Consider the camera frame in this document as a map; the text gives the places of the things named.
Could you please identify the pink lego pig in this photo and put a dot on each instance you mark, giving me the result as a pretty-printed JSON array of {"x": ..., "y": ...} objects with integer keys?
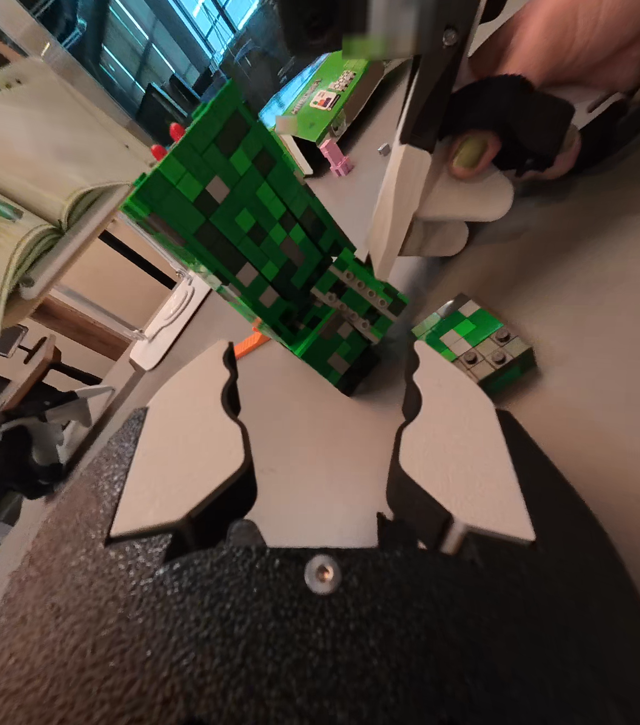
[{"x": 335, "y": 158}]

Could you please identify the black white gripper device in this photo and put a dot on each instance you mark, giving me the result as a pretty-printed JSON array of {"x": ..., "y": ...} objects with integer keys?
[{"x": 14, "y": 453}]

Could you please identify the green lego box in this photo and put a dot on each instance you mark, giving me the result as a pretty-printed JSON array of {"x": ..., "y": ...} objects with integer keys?
[{"x": 325, "y": 90}]

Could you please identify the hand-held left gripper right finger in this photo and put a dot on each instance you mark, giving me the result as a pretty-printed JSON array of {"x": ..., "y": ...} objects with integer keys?
[{"x": 467, "y": 453}]

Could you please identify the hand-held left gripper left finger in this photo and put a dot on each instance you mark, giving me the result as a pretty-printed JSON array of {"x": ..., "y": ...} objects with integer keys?
[{"x": 184, "y": 453}]

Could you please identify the open lego instruction booklet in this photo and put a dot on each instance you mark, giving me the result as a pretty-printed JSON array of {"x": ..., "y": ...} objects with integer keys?
[{"x": 42, "y": 141}]

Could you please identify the green lego creeper model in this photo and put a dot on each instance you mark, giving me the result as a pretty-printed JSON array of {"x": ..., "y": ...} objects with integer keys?
[{"x": 240, "y": 226}]

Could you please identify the green lego leg block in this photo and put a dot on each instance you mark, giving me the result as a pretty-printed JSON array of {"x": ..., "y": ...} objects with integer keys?
[{"x": 472, "y": 345}]

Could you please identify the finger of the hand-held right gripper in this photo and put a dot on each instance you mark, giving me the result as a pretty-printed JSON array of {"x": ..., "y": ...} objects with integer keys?
[{"x": 399, "y": 215}]

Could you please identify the white book stand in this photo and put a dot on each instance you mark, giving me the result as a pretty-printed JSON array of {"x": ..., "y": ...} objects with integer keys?
[{"x": 167, "y": 323}]

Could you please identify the person's right hand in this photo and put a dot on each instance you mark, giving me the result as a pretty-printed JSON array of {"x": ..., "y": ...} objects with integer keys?
[{"x": 569, "y": 39}]

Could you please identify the orange brick separator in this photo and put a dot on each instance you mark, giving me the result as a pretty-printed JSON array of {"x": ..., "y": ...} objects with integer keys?
[{"x": 252, "y": 345}]

